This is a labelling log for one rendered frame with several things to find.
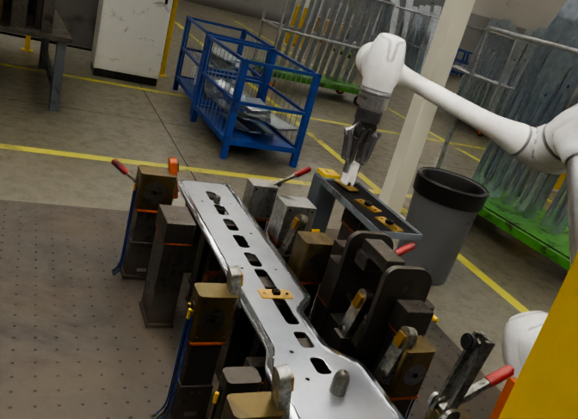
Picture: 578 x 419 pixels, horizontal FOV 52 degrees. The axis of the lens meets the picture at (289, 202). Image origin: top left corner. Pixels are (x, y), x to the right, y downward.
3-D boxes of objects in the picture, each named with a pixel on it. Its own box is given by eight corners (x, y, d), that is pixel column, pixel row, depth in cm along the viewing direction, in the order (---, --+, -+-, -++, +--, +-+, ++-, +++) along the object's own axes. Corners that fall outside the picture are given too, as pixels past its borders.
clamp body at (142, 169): (109, 267, 194) (127, 162, 181) (151, 268, 200) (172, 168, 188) (113, 280, 187) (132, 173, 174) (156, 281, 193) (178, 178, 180)
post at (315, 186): (279, 287, 210) (312, 171, 195) (298, 288, 213) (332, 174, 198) (286, 299, 203) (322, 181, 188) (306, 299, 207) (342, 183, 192)
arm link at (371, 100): (354, 83, 172) (348, 102, 174) (374, 91, 165) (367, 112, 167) (378, 86, 177) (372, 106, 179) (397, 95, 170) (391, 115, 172)
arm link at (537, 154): (510, 131, 186) (541, 110, 174) (556, 156, 190) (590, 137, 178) (504, 165, 180) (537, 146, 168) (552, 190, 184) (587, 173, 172)
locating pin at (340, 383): (323, 392, 115) (334, 365, 113) (338, 391, 117) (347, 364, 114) (331, 403, 113) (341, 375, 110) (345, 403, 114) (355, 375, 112)
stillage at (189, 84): (172, 89, 782) (187, 15, 750) (230, 99, 815) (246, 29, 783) (190, 114, 680) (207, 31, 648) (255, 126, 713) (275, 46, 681)
